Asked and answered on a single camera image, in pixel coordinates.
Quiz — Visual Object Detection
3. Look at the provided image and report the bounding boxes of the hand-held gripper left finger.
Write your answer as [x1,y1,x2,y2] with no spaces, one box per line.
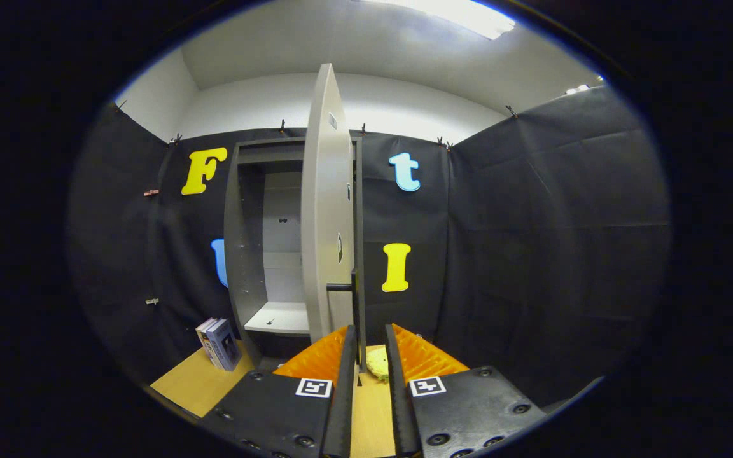
[198,324,358,458]

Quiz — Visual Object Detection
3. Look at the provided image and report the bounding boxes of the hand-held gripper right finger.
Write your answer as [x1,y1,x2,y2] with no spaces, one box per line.
[384,323,548,458]

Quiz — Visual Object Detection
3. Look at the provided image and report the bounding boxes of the black door handle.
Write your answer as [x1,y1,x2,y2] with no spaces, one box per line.
[326,267,367,373]

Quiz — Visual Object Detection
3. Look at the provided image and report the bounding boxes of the grey shoe cabinet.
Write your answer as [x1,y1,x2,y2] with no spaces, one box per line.
[223,135,367,373]

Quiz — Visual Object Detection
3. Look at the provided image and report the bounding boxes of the beige shoe cabinet door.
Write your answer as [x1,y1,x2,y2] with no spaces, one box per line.
[301,62,356,344]

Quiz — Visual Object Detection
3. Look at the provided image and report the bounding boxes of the blue-grey book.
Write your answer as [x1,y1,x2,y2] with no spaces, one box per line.
[206,318,242,372]

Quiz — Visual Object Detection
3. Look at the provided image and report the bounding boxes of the white book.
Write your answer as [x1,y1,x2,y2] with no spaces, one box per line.
[195,317,222,370]

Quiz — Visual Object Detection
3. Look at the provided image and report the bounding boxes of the black backdrop cloth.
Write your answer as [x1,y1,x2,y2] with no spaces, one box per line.
[67,86,671,408]

